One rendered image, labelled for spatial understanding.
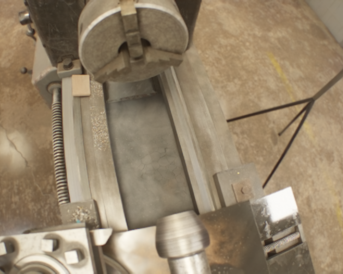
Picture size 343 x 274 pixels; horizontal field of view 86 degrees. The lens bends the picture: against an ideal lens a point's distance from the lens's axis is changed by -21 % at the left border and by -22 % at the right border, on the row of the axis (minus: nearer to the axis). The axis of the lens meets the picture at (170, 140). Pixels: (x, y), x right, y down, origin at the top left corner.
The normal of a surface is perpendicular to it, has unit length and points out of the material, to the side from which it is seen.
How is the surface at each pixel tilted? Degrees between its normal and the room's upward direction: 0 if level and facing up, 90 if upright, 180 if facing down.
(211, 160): 0
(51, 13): 90
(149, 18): 90
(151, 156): 9
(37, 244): 0
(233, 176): 0
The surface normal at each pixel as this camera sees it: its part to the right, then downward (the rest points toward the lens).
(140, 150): 0.21, -0.13
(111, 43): 0.25, 0.91
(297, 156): 0.12, -0.37
